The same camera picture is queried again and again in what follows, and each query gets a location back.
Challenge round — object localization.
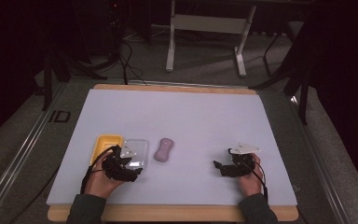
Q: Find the purple soap bar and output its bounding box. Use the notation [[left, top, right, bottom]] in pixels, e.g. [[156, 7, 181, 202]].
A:
[[153, 137, 175, 163]]

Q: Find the black stand with legs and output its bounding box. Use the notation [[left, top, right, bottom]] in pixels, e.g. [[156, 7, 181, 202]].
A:
[[248, 18, 316, 126]]

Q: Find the white desk frame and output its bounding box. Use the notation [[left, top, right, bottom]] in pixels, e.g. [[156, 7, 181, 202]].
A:
[[165, 0, 257, 78]]

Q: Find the right hand-held gripper cable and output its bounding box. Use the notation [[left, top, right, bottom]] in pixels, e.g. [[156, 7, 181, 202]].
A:
[[245, 155, 269, 202]]

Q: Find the yellow soap dish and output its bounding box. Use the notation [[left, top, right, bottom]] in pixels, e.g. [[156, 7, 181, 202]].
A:
[[89, 133, 124, 165]]

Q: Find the left hand-held gripper cable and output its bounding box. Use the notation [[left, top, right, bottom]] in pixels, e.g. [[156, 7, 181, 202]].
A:
[[79, 146, 117, 195]]

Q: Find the person's right hand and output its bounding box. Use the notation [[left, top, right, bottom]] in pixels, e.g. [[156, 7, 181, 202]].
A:
[[236, 152, 264, 198]]

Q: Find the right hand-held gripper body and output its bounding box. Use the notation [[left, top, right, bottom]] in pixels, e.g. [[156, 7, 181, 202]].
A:
[[227, 142, 262, 177]]

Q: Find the black floor cable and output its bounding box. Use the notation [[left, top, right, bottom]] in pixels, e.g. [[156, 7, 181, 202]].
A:
[[117, 38, 148, 86]]

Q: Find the black tripod stand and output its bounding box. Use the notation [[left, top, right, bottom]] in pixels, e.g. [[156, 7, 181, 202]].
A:
[[41, 46, 109, 112]]

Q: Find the person's left hand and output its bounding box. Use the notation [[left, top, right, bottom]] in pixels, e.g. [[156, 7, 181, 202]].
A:
[[83, 169, 126, 200]]

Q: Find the hand-held gripper cable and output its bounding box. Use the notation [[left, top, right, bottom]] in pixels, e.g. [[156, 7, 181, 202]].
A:
[[245, 155, 269, 202], [79, 146, 117, 195]]

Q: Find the clear plastic container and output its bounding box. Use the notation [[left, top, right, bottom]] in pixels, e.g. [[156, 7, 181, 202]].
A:
[[119, 138, 149, 173]]

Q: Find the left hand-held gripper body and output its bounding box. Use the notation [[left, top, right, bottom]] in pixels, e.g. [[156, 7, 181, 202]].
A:
[[102, 144, 138, 182]]

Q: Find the wooden table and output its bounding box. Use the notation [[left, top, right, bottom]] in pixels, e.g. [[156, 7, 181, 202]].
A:
[[47, 83, 300, 223]]

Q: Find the metal floor rail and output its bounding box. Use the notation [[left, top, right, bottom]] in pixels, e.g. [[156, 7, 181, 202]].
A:
[[287, 94, 353, 224], [0, 81, 70, 224]]

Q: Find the white table mat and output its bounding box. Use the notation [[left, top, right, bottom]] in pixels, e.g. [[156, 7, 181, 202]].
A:
[[46, 88, 298, 207]]

